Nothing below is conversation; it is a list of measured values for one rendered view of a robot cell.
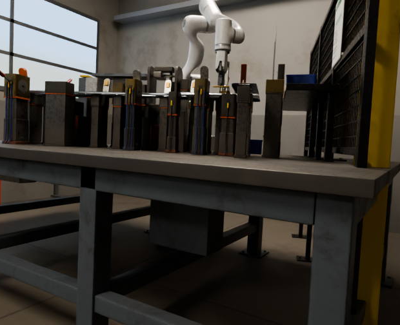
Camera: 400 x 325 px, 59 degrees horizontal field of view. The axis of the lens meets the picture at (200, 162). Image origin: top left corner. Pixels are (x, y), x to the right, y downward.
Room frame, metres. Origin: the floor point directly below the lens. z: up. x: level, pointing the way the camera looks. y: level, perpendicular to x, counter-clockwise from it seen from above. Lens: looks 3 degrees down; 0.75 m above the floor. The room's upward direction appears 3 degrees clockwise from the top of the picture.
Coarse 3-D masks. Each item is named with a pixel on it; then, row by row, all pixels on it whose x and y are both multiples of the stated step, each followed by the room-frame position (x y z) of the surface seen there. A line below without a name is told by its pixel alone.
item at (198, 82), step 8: (200, 80) 1.62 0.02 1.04; (200, 88) 1.62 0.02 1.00; (208, 88) 1.67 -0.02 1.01; (200, 96) 1.62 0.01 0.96; (208, 96) 1.68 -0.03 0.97; (200, 104) 1.62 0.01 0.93; (208, 104) 1.69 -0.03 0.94; (200, 112) 1.62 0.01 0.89; (200, 120) 1.62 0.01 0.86; (200, 128) 1.63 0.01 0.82; (192, 136) 1.63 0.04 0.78; (200, 136) 1.63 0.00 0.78; (192, 144) 1.63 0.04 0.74; (200, 144) 1.63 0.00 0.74; (192, 152) 1.63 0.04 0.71; (200, 152) 1.62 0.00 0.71
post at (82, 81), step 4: (80, 80) 2.34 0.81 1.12; (84, 80) 2.34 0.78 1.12; (80, 84) 2.34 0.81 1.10; (84, 84) 2.34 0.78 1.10; (80, 88) 2.34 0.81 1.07; (84, 88) 2.34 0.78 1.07; (80, 100) 2.34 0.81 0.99; (84, 100) 2.34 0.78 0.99; (84, 104) 2.34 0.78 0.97; (84, 108) 2.34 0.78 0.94; (84, 112) 2.34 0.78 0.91
